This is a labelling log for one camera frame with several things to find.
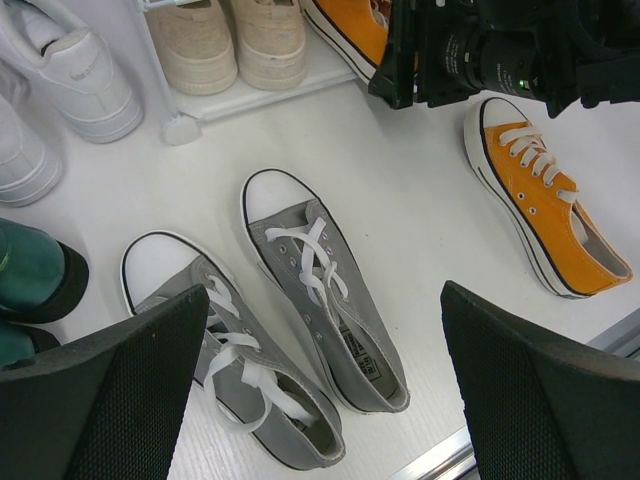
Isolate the beige lace sneaker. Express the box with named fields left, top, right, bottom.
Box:
left=146, top=1, right=238, bottom=96
left=228, top=0, right=307, bottom=91

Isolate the lower green heeled shoe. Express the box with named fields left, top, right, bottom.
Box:
left=0, top=322, right=60, bottom=368

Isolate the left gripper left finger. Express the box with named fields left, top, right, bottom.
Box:
left=1, top=285, right=208, bottom=479

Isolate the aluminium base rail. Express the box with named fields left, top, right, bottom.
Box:
left=391, top=309, right=639, bottom=479

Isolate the white sneaker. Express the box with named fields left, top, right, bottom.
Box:
left=0, top=97, right=63, bottom=208
left=1, top=1, right=144, bottom=144

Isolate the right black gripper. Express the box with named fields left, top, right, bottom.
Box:
left=368, top=1, right=600, bottom=117

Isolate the left grey canvas sneaker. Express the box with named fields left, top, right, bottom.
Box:
left=120, top=231, right=346, bottom=471

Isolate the left white sneaker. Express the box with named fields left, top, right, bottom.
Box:
left=0, top=97, right=63, bottom=208

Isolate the right white sneaker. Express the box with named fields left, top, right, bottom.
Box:
left=1, top=1, right=144, bottom=144

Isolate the green heeled shoe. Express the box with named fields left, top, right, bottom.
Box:
left=0, top=322, right=60, bottom=368
left=1, top=219, right=89, bottom=324

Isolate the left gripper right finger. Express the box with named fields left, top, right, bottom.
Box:
left=440, top=281, right=639, bottom=479

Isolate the grey canvas sneaker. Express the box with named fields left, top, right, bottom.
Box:
left=120, top=231, right=346, bottom=471
left=240, top=168, right=410, bottom=414

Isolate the white plastic shoe cabinet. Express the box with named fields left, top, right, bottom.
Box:
left=133, top=1, right=356, bottom=146

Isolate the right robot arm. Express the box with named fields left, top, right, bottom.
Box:
left=368, top=0, right=639, bottom=118

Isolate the orange canvas sneaker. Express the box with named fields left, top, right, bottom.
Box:
left=463, top=97, right=634, bottom=299
left=300, top=0, right=393, bottom=85

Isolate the right grey canvas sneaker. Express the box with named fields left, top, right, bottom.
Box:
left=240, top=168, right=410, bottom=414

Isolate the upper green heeled shoe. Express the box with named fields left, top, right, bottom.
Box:
left=1, top=219, right=89, bottom=324

